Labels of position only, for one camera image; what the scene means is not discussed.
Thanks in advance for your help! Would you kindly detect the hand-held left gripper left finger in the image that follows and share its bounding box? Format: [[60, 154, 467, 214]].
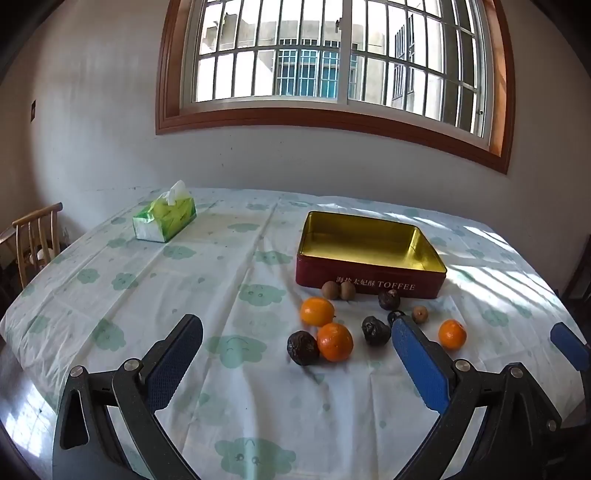
[[52, 314, 204, 480]]

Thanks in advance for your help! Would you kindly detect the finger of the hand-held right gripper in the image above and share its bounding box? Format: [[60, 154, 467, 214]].
[[550, 322, 591, 372]]

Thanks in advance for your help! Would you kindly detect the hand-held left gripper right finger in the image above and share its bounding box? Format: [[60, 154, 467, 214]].
[[388, 310, 564, 480]]

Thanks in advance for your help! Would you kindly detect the orange mandarin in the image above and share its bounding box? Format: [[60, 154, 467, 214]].
[[317, 322, 354, 362], [300, 298, 335, 328], [438, 319, 467, 350]]

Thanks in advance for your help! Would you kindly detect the shrivelled dark fruit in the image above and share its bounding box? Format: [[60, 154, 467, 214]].
[[361, 316, 392, 346]]

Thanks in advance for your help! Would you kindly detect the red and gold tin box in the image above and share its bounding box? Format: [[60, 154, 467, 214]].
[[296, 211, 448, 300]]

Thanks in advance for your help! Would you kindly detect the large wrinkled dark passion fruit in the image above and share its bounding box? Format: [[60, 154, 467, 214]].
[[287, 331, 320, 366]]

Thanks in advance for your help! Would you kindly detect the green tissue pack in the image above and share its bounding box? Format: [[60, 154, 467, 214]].
[[132, 180, 197, 243]]

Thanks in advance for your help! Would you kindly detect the light wooden chair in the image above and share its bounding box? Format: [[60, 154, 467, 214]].
[[0, 202, 64, 291]]

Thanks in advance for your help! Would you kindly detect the wooden framed barred window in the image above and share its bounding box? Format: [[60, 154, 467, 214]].
[[156, 0, 516, 175]]

